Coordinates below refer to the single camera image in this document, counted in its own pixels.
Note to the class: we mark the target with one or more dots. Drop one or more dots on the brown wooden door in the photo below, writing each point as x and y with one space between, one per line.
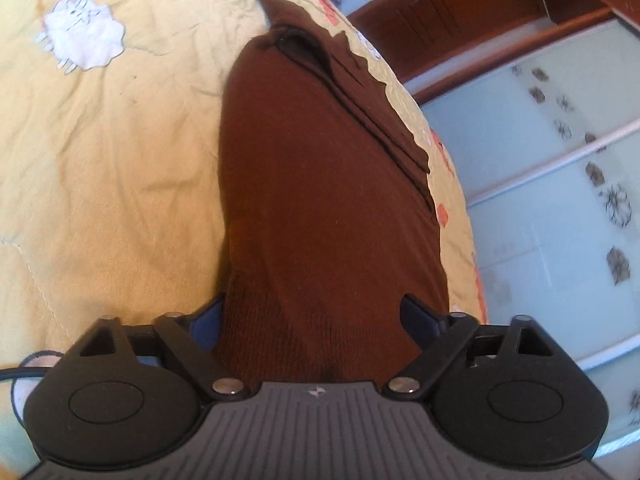
465 15

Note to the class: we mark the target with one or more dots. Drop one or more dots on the yellow printed bedspread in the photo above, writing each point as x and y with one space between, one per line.
115 170

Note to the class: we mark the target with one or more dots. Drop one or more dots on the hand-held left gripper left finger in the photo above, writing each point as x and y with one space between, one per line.
209 324

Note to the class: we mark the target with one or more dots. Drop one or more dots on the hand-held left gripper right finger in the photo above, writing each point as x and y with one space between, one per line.
419 321

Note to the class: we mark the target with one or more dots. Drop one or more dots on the brown knit garment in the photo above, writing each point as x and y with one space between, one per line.
325 220

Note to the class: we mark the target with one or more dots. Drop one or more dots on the frosted glass wardrobe door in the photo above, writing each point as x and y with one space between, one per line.
545 220

